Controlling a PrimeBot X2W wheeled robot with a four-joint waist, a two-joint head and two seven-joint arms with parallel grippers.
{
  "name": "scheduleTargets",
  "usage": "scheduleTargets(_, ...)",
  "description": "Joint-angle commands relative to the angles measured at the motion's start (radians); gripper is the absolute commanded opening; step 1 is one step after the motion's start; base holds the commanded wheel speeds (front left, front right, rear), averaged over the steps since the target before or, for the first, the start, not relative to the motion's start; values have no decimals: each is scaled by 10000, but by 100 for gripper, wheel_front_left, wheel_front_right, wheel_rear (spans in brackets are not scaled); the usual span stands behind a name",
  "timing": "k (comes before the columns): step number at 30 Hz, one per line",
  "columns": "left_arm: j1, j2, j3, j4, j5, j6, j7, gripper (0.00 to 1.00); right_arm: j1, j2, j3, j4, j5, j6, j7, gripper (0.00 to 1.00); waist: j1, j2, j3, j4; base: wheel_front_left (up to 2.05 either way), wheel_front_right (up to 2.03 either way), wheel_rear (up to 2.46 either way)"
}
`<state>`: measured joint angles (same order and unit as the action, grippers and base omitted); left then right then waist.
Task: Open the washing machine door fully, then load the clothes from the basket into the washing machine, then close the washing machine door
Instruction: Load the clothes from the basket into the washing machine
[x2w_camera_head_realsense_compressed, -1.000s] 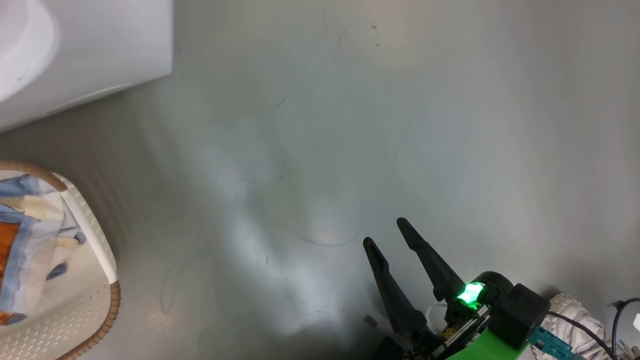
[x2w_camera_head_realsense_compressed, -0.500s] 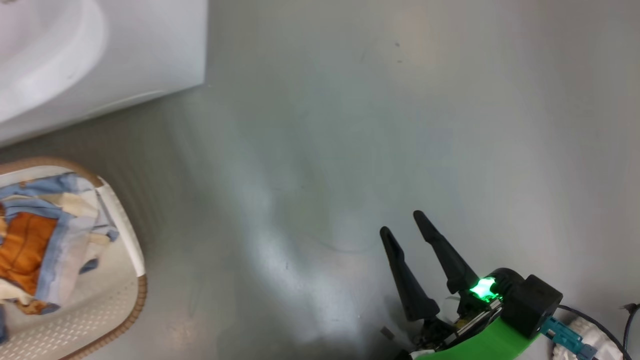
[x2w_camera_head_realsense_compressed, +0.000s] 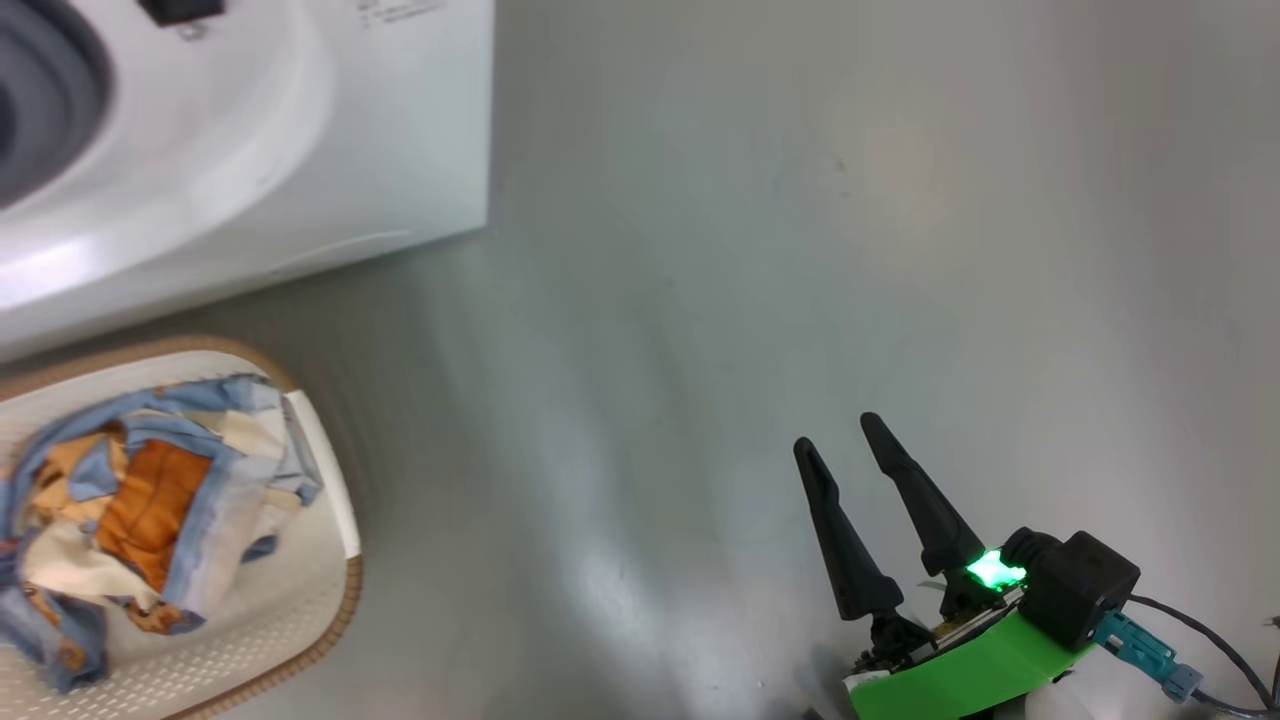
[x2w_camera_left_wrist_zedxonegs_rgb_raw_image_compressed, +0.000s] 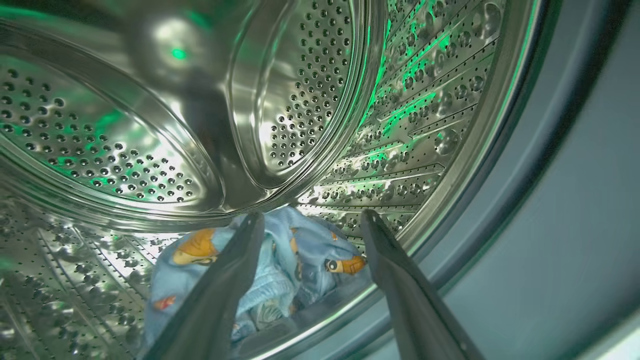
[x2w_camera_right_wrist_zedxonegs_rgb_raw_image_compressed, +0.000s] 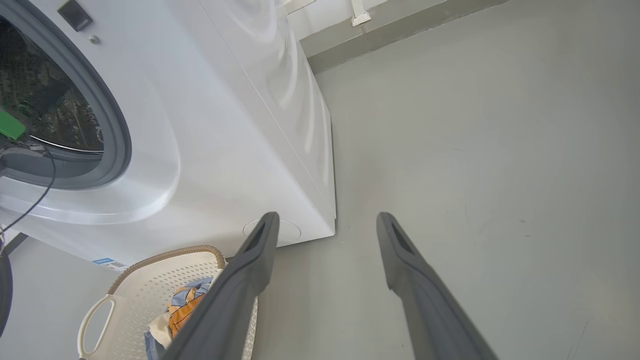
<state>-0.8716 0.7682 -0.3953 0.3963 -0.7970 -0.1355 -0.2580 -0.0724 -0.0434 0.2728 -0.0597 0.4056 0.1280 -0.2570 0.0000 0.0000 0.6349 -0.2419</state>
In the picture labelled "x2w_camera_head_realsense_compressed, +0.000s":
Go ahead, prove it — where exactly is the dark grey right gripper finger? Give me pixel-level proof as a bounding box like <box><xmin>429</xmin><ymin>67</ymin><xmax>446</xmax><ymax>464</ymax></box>
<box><xmin>793</xmin><ymin>437</ymin><xmax>906</xmax><ymax>621</ymax></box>
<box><xmin>860</xmin><ymin>412</ymin><xmax>986</xmax><ymax>578</ymax></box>

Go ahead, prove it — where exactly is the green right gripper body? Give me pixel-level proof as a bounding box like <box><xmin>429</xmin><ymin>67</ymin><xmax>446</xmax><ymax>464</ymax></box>
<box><xmin>845</xmin><ymin>550</ymin><xmax>1096</xmax><ymax>720</ymax></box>

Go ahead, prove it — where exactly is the blue cartoon print garment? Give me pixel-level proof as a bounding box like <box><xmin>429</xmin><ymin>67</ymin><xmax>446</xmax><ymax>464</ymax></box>
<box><xmin>0</xmin><ymin>375</ymin><xmax>323</xmax><ymax>693</ymax></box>

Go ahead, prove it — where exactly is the white perforated basket brown rim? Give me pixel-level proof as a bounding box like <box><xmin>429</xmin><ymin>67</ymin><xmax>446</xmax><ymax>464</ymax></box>
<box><xmin>0</xmin><ymin>335</ymin><xmax>363</xmax><ymax>720</ymax></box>

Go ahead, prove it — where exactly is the white front-load washing machine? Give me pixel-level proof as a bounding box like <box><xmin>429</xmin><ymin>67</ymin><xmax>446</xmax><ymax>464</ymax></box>
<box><xmin>0</xmin><ymin>0</ymin><xmax>496</xmax><ymax>361</ymax></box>

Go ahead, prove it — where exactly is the printed warning text label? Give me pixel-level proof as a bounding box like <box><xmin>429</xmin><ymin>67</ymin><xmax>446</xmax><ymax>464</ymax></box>
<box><xmin>358</xmin><ymin>0</ymin><xmax>446</xmax><ymax>26</ymax></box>

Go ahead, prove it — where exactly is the black cable teal connector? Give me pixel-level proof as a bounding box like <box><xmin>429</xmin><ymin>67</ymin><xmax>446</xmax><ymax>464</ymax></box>
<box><xmin>1095</xmin><ymin>595</ymin><xmax>1280</xmax><ymax>719</ymax></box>

